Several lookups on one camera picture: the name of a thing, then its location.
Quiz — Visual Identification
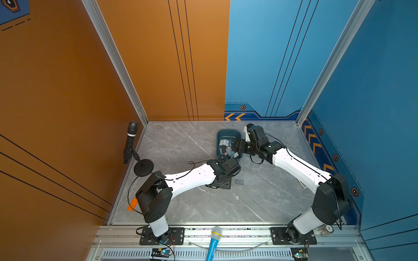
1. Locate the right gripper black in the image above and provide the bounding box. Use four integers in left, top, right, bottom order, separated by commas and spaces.
232, 137, 260, 156

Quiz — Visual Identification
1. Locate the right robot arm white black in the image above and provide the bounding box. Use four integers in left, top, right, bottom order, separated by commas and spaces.
231, 124, 353, 244

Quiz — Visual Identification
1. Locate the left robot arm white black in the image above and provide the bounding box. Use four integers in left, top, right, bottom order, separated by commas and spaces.
136, 158, 241, 243

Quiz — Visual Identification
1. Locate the dark teal storage box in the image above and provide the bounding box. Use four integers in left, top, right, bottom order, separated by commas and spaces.
216, 129, 243, 161

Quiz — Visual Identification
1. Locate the blue handheld microphone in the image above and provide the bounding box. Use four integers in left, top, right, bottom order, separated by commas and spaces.
206, 226, 223, 261

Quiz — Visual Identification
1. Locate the black microphone on stand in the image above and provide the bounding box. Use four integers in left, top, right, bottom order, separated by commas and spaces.
123, 121, 154, 177

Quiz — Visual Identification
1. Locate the orange plastic tag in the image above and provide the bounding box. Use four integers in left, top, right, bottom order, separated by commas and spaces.
127, 198, 138, 212

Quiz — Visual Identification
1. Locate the left green circuit board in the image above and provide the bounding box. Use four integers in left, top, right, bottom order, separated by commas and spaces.
150, 248, 174, 261

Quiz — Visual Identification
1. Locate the green circuit board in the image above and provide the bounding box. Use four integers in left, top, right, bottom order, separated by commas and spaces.
291, 248, 309, 261
150, 248, 174, 261

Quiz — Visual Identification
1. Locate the clear tape roll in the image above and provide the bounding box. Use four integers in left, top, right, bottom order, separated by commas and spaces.
321, 225, 334, 236

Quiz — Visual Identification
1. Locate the right green circuit board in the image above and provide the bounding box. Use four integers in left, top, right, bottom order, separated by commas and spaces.
291, 248, 309, 261

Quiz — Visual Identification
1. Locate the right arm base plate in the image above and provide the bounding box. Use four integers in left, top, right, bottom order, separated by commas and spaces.
270, 227, 317, 245

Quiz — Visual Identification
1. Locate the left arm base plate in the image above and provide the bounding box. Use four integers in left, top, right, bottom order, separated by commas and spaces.
136, 227, 185, 245

